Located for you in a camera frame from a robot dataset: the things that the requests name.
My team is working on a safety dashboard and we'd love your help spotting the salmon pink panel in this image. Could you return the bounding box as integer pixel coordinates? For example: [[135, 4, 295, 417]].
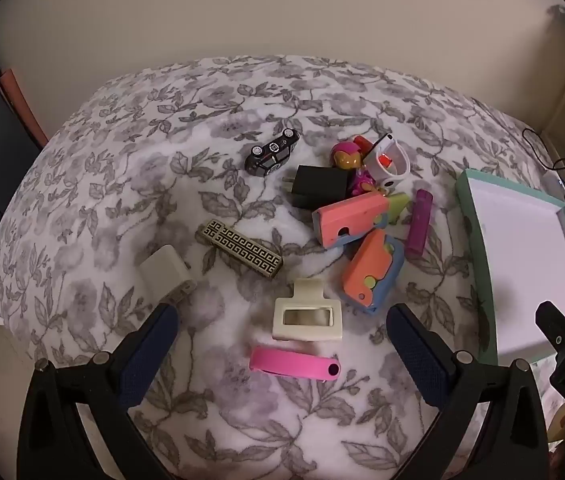
[[0, 69, 49, 148]]

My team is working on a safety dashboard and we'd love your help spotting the black toy car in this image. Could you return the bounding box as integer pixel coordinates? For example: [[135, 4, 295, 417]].
[[244, 129, 299, 178]]

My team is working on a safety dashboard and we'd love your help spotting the black charger plug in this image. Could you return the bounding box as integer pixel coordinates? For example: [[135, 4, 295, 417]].
[[282, 164, 350, 209]]

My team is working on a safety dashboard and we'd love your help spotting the pink blue toy knife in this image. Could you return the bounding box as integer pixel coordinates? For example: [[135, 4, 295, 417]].
[[312, 191, 410, 250]]

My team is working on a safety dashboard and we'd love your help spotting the black gold patterned box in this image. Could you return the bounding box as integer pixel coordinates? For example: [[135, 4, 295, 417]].
[[198, 219, 284, 280]]

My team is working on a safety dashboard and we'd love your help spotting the purple tube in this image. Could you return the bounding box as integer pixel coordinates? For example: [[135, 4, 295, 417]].
[[407, 189, 434, 261]]

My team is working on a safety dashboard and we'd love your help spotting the cream hair claw clip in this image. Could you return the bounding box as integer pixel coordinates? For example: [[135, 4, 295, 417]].
[[272, 278, 343, 347]]

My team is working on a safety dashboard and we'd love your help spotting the pink helmet toy figure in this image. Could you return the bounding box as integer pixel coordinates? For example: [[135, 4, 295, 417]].
[[331, 141, 388, 198]]

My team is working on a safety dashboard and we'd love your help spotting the white ring toy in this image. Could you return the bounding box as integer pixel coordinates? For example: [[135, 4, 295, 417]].
[[366, 133, 410, 188]]

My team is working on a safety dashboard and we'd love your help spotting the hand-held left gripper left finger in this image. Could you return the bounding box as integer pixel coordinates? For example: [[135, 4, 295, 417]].
[[17, 303, 180, 480]]

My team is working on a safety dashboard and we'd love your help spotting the white charger adapter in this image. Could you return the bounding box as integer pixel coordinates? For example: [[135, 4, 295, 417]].
[[137, 244, 196, 306]]

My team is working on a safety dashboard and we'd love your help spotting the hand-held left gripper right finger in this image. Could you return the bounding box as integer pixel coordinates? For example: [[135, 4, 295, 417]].
[[386, 302, 549, 480]]

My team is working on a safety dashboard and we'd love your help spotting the orange blue toy knife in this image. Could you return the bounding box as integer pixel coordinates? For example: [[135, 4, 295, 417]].
[[341, 229, 405, 316]]

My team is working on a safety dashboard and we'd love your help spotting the black cable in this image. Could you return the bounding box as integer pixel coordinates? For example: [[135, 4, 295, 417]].
[[521, 127, 565, 171]]

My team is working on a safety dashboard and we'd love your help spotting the pink silicone strip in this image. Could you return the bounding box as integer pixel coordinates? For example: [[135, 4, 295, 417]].
[[249, 345, 340, 382]]

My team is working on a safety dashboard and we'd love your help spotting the teal cardboard tray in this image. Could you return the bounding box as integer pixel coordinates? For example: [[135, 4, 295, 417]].
[[455, 169, 565, 365]]

